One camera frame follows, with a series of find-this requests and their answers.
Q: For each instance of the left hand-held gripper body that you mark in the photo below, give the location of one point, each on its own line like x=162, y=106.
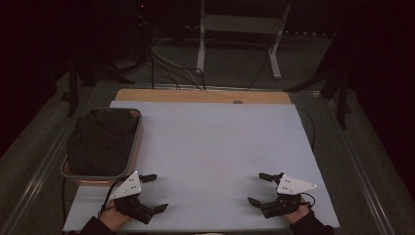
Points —
x=129, y=187

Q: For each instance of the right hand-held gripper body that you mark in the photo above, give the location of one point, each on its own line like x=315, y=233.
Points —
x=292, y=186

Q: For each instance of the pink basket with grey rim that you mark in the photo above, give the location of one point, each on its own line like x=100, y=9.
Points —
x=135, y=143

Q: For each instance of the dark cloth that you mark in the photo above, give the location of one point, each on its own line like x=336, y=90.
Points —
x=101, y=143

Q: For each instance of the person's right hand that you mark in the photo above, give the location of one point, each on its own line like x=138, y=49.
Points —
x=298, y=213

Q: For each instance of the person's left hand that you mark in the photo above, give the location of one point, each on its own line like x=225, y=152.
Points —
x=112, y=217

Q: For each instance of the white board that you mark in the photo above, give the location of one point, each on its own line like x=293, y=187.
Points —
x=212, y=147

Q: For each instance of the black stand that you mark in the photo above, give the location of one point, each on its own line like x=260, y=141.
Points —
x=339, y=88
x=73, y=88

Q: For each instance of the white metal stand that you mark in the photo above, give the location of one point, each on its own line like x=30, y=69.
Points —
x=239, y=23

